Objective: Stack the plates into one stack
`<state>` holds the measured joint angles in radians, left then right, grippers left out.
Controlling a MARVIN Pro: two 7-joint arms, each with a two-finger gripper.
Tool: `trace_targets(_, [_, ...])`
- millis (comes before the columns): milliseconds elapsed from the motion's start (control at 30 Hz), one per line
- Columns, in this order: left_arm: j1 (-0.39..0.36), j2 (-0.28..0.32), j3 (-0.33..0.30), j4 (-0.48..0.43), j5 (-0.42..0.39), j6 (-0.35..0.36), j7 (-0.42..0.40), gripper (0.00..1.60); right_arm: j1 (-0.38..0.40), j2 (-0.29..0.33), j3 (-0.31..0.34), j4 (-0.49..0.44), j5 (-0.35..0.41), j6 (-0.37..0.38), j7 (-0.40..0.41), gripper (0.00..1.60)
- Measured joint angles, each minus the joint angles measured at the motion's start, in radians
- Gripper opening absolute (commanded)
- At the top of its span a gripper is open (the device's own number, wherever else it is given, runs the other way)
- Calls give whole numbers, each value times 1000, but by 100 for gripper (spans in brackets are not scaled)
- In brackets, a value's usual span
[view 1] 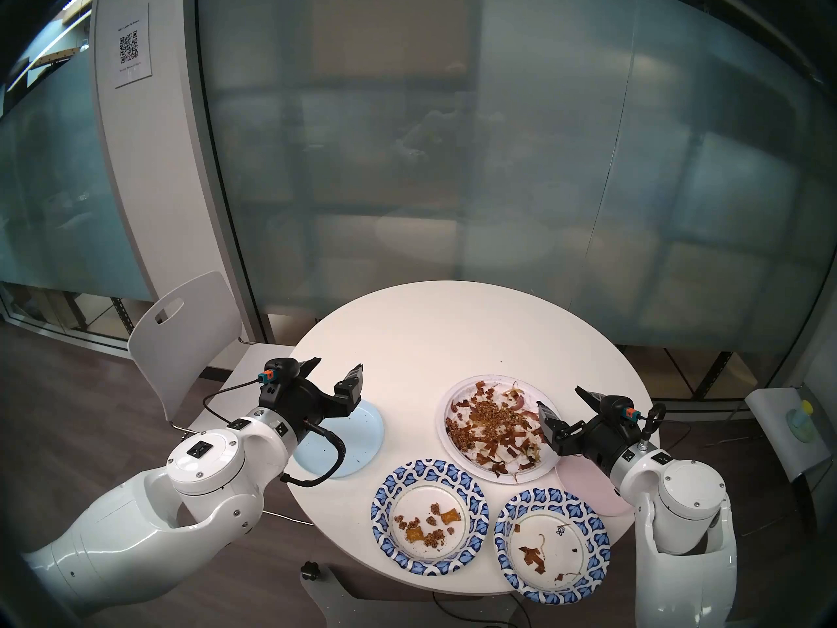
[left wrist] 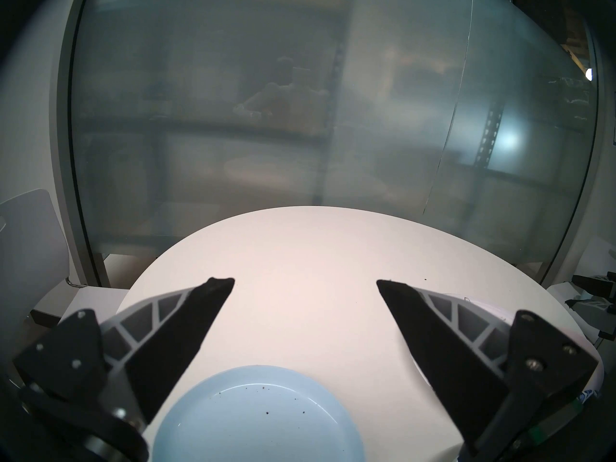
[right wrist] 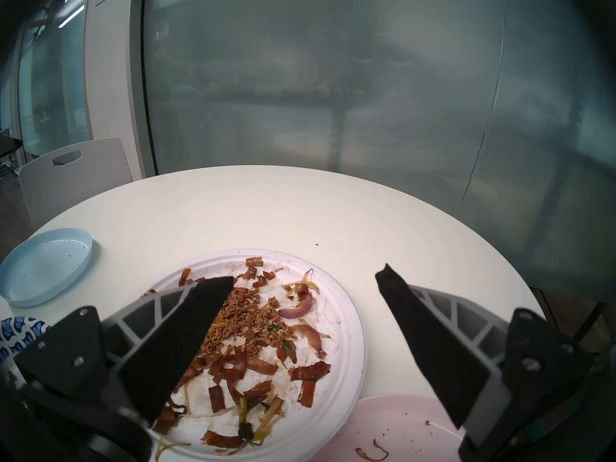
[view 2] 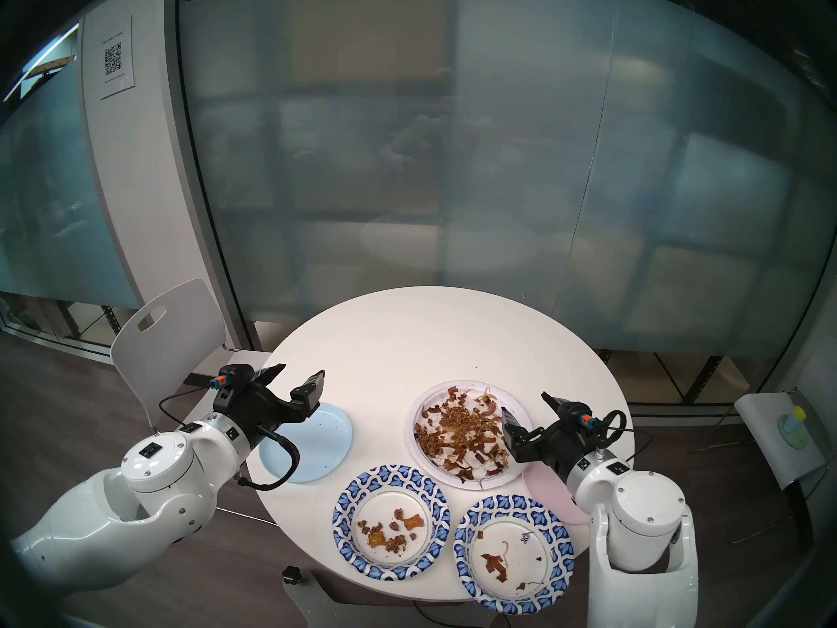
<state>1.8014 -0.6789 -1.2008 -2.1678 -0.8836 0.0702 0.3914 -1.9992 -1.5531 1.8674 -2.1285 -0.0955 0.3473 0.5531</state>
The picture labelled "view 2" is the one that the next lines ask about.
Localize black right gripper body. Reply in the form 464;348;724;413
517;419;606;484

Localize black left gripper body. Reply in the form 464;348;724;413
226;383;309;448

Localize pink plastic plate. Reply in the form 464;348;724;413
523;462;592;526

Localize light blue plastic plate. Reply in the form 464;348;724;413
258;402;354;485

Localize blue patterned bowl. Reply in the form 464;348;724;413
332;464;452;582
453;494;576;614

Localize brown food scraps pile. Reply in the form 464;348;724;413
418;386;517;482

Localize large white paper plate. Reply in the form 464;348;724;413
412;379;534;491

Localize thin brown food scraps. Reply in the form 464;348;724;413
477;532;550;591

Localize orange brown food chunks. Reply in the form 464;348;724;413
356;509;426;554

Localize grey white chair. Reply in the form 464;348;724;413
732;388;828;546

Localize green bottle with yellow cap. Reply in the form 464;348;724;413
777;406;808;449

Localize QR code paper sign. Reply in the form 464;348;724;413
98;15;136;101

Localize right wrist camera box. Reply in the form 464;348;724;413
559;401;599;431

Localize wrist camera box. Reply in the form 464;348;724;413
559;401;599;431
211;365;256;395

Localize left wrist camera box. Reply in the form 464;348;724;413
211;365;256;395

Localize thick black left gripper cable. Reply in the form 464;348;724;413
235;425;301;492

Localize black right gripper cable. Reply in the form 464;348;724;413
598;410;655;467

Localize thin black left camera cable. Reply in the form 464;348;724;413
159;381;216;432

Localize white chair with handle hole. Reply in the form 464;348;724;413
110;279;272;431

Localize black floor cable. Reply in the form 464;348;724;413
412;601;514;628

